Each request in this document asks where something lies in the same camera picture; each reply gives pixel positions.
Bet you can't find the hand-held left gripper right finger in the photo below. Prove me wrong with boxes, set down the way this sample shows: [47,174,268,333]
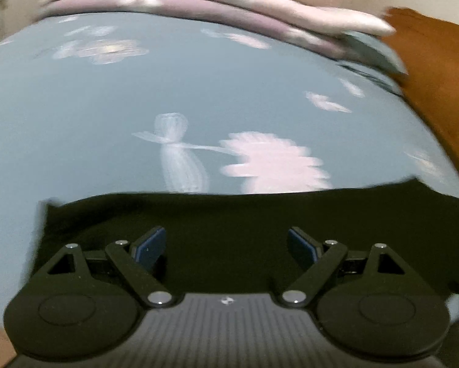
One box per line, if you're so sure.
[279,227,410,309]

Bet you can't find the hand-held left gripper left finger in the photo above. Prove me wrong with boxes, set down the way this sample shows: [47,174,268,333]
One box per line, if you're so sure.
[46,226,174,309]

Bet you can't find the black pants with white drawstring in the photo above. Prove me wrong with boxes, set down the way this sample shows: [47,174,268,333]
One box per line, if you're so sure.
[34,178,459,296]

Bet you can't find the bed with blue floral sheet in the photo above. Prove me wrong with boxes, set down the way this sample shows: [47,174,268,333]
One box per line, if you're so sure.
[0,11,459,334]

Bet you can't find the flat teal pillow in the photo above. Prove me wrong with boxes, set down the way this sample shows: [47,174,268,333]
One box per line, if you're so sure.
[337,61,404,96]

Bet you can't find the thick teal pillow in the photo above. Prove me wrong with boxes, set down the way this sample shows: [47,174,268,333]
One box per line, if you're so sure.
[342,31,408,75]

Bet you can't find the wooden headboard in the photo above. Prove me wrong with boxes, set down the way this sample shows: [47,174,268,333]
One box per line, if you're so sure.
[383,6,459,204]

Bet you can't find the purple floral quilt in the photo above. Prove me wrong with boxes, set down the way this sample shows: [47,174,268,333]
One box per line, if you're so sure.
[36,0,353,60]

